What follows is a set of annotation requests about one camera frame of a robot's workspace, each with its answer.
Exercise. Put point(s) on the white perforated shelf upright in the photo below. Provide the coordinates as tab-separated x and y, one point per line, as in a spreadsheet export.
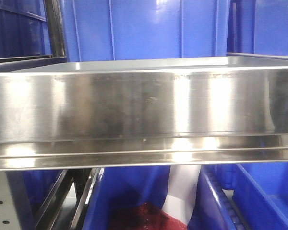
8	215

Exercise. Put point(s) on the blue bin lower centre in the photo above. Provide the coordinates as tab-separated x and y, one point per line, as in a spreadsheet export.
170	188

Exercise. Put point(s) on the stainless steel tray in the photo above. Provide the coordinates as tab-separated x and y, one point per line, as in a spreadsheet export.
178	97

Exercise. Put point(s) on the large blue bin centre back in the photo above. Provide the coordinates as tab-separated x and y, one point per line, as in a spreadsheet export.
96	30

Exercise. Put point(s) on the dark red material in bin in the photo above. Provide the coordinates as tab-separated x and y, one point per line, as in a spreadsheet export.
143	217

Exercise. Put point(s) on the blue bin lower right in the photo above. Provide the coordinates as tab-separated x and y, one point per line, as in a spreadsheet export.
257	199

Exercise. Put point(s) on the dark blue bin lower left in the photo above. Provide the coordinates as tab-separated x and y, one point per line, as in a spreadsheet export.
29	190

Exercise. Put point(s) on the dark blue bin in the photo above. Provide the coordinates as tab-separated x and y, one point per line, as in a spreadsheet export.
23	29
29	190

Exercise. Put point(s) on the blue bin upper right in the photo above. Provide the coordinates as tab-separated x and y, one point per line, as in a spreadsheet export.
258	27

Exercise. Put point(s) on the dark blue bin upper left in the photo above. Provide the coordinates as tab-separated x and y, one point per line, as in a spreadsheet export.
23	29

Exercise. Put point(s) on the black shelf upright post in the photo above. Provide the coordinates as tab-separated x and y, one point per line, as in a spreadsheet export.
55	27

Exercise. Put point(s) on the steel shelf front rail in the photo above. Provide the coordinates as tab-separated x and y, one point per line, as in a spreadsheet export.
142	152

